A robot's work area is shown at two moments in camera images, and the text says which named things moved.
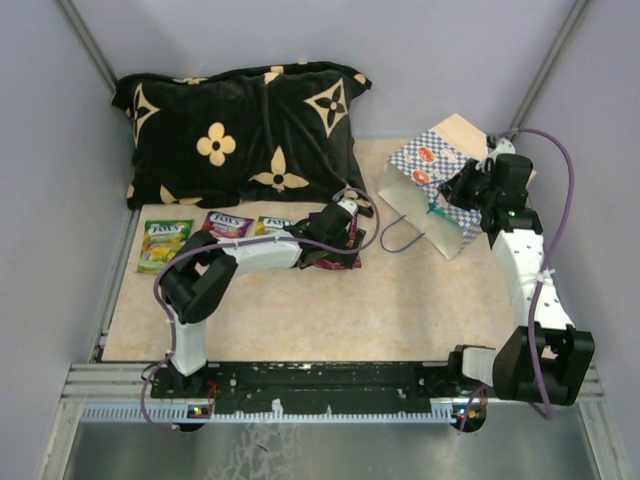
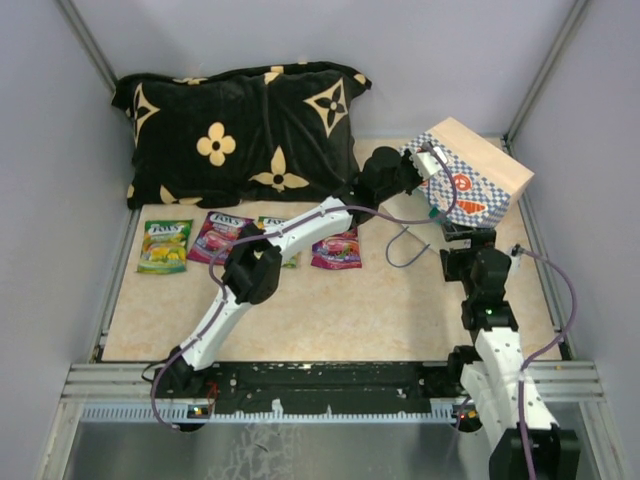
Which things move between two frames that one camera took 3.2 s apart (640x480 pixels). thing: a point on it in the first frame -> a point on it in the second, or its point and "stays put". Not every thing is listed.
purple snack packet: (227, 225) stays put
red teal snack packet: (329, 264) stays put
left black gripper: (345, 258) -> (406, 159)
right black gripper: (453, 188) -> (451, 257)
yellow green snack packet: (268, 224) stays put
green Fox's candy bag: (161, 240) stays put
